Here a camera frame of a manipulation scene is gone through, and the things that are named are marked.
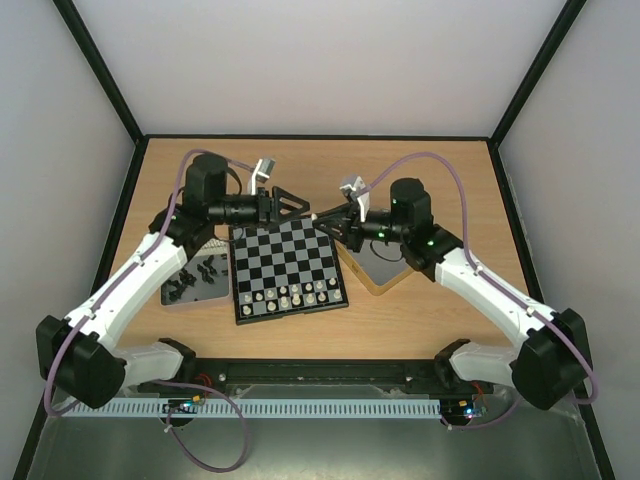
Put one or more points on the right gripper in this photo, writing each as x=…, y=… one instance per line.
x=353, y=228

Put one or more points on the tin tray with black pieces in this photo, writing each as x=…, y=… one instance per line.
x=204, y=280

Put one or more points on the gold tin with white pieces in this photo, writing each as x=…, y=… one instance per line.
x=378, y=266

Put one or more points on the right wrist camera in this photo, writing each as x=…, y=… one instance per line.
x=355, y=190

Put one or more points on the light blue cable duct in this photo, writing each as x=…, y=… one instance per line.
x=266, y=409

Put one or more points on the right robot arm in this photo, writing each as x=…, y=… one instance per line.
x=548, y=355

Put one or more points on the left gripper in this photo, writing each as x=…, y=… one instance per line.
x=266, y=205

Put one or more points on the black silver chessboard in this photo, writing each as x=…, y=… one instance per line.
x=292, y=253

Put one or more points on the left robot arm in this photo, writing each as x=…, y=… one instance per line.
x=78, y=353

